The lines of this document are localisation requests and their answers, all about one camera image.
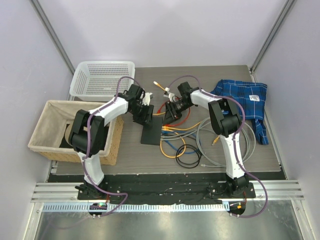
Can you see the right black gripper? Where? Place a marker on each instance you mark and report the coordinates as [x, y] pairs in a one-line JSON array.
[[171, 114]]

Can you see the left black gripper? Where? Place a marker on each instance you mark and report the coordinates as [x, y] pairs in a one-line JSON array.
[[147, 118]]

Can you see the black network switch box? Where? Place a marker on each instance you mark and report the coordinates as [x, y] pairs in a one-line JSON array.
[[151, 134]]

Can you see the blue plaid cloth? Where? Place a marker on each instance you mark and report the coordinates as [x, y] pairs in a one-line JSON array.
[[252, 97]]

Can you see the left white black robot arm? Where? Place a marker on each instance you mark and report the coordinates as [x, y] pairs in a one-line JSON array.
[[87, 134]]

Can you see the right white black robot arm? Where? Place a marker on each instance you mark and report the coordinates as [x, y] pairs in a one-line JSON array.
[[225, 121]]

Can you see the white perforated plastic basket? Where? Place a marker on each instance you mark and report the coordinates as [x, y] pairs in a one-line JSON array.
[[98, 81]]

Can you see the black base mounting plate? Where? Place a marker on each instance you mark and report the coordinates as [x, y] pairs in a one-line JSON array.
[[147, 184]]

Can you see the brown tape roll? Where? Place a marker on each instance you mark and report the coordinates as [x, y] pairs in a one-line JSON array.
[[67, 133]]

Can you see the wicker basket with liner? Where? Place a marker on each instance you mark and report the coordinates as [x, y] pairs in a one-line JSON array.
[[51, 127]]

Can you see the aluminium frame rail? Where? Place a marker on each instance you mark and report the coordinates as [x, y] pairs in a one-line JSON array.
[[168, 193]]

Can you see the white slotted cable duct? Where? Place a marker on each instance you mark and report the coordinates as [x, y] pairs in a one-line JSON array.
[[99, 207]]

